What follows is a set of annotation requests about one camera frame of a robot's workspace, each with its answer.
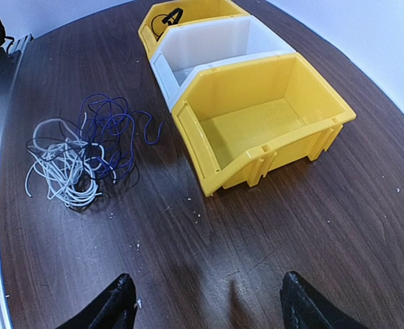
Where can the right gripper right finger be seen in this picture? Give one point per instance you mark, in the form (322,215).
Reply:
(303,306)

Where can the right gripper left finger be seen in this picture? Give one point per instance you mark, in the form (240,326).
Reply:
(114,307)

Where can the white bin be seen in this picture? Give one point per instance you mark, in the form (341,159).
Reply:
(190,48)

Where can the yellow bin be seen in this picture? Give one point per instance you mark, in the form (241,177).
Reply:
(163,15)
(241,121)

